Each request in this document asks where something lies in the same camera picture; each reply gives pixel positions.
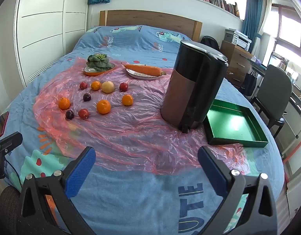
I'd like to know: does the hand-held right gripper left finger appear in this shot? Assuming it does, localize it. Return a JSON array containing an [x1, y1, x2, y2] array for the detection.
[[19, 146, 96, 235]]

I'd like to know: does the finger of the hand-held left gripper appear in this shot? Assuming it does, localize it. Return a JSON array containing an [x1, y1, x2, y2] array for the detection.
[[0, 132, 23, 155]]

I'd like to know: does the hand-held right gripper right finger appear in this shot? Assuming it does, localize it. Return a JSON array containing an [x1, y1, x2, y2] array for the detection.
[[198, 146, 278, 235]]

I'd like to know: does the green tray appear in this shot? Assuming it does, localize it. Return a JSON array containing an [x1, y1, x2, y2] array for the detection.
[[203, 99, 269, 148]]

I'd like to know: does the large orange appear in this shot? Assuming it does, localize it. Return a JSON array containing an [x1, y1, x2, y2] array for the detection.
[[96, 99, 111, 114]]

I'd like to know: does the yellow apple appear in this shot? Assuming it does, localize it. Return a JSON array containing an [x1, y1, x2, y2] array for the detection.
[[101, 81, 115, 94]]

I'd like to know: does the phone in red case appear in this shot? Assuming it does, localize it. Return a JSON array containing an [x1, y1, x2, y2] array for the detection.
[[0, 111, 10, 139]]

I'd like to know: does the pink plastic sheet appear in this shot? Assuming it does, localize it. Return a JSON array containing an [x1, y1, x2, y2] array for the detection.
[[34, 56, 251, 175]]

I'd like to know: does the dark tote bag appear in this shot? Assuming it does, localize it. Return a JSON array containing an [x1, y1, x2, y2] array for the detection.
[[243, 70, 257, 96]]

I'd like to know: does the green vegetable on orange plate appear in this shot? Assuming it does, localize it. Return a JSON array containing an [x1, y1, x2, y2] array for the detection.
[[83, 62, 116, 76]]

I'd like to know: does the grey office chair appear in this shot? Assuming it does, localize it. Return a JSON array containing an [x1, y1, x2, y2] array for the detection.
[[251, 64, 293, 139]]

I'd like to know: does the green bok choy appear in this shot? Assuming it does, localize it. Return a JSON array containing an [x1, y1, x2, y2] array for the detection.
[[87, 53, 109, 71]]

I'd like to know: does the white wardrobe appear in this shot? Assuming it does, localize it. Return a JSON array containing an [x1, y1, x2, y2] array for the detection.
[[14, 0, 92, 86]]

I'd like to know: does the wooden drawer cabinet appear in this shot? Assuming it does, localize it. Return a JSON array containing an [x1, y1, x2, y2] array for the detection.
[[219, 40, 254, 86]]

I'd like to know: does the carrot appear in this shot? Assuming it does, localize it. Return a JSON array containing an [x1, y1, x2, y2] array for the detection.
[[121, 63, 167, 77]]

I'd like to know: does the black backpack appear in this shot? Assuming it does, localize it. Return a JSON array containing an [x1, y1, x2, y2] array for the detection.
[[200, 36, 220, 52]]

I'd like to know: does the white printer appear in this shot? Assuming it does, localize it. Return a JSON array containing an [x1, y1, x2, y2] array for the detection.
[[225, 29, 252, 50]]

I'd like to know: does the wooden headboard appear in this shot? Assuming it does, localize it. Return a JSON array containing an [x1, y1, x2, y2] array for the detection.
[[99, 10, 203, 41]]

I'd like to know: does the brown framed window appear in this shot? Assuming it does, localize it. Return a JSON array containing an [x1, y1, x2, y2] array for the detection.
[[272, 4, 301, 61]]

